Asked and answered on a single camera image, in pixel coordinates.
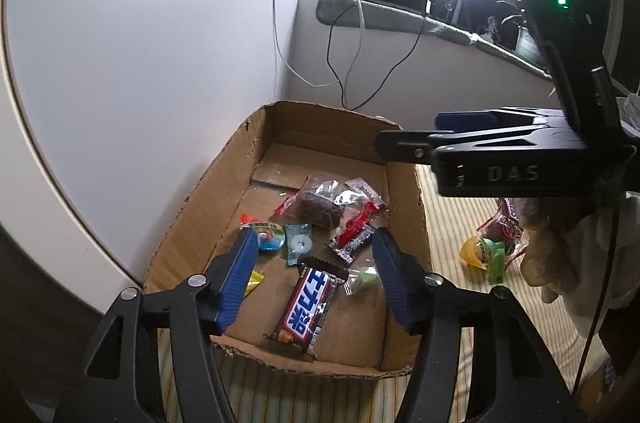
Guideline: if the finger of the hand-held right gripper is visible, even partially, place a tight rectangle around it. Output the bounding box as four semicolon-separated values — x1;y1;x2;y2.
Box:
376;125;588;166
434;105;571;132

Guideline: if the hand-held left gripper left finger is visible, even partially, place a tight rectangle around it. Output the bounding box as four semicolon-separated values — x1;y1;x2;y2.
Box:
52;228;259;423

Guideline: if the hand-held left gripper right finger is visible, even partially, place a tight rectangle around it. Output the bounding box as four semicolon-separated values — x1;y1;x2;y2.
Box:
372;227;576;423

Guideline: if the yellow candy packet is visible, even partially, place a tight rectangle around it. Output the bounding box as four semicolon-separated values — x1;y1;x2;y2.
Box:
244;269;266;296

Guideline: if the pale green candy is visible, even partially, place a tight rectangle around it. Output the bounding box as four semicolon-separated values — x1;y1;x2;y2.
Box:
344;266;383;296

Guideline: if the colourful round candy packet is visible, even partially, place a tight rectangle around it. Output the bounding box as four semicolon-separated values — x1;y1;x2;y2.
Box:
240;213;286;255

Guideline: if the cardboard box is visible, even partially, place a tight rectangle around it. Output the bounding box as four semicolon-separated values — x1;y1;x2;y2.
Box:
142;100;435;380

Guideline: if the brown chocolate bar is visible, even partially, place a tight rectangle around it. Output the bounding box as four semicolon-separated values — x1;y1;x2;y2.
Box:
263;256;349;361

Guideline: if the teal packet with white ring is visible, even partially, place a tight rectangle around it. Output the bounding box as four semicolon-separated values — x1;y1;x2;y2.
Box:
285;224;316;268

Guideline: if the clear packet of dark dates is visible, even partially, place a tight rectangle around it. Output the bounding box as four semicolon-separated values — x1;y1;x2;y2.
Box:
274;175;353;231

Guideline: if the person's right hand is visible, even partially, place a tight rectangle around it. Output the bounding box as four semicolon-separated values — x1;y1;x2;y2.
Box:
517;195;623;306

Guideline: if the clear red-edged date packet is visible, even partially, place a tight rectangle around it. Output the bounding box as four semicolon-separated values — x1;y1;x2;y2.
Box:
476;197;528;271

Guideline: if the grey sill cushion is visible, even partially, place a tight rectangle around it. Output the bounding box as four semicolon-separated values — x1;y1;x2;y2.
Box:
316;0;475;47
471;34;557;80

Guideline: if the yellow jelly cup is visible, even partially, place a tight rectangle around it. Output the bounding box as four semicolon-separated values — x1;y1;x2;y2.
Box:
459;237;488;267

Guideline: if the striped bedsheet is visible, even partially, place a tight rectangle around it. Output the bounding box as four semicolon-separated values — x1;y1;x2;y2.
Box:
159;163;618;423

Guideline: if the green snack packet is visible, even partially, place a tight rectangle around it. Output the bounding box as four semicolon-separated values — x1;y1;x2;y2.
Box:
480;239;508;285

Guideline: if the small figurine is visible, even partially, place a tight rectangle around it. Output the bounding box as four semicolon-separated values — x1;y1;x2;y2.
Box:
481;15;502;44

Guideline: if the potted spider plant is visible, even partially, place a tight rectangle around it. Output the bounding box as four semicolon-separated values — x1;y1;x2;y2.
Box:
497;0;548;64

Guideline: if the ring light tripod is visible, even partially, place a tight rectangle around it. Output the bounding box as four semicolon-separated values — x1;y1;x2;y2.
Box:
442;0;472;28

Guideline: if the white charger cable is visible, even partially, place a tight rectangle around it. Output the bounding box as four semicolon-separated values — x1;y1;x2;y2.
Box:
344;0;367;104

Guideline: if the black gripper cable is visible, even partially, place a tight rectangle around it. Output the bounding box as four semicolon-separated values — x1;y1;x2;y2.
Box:
572;198;620;396

